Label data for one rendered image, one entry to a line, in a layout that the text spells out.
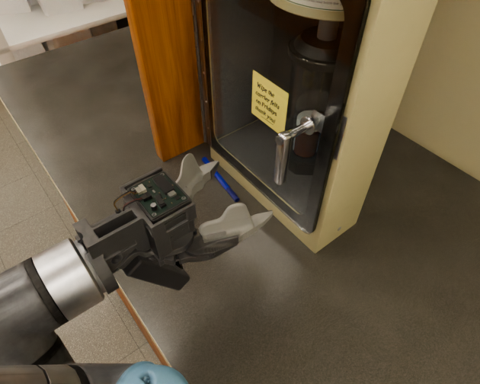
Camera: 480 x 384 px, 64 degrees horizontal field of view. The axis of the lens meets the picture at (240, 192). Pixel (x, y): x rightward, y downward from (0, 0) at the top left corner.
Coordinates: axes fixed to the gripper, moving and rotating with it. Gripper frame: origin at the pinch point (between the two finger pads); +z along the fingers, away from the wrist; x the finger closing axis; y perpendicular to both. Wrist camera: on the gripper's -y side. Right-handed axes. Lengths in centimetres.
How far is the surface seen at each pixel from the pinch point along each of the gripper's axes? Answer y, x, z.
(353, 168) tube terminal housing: -1.7, -5.4, 16.8
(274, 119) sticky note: 2.6, 6.3, 11.4
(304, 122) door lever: 6.0, 0.2, 11.0
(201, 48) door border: 6.0, 25.0, 11.5
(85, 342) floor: -114, 56, -33
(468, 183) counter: -21, -13, 50
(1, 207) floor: -114, 148, -39
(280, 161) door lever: 2.0, -0.5, 6.4
